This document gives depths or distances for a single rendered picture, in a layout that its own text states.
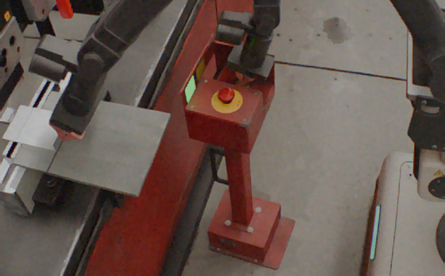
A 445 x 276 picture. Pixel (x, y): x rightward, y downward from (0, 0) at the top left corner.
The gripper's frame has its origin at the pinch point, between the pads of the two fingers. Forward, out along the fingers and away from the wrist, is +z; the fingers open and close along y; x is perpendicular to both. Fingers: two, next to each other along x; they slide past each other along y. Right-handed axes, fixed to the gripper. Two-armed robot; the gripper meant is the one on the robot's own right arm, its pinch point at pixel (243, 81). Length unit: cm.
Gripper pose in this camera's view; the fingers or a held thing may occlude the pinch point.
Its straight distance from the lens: 150.8
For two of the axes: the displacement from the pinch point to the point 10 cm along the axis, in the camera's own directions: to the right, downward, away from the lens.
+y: -9.1, -4.0, 0.6
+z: -1.8, 5.2, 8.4
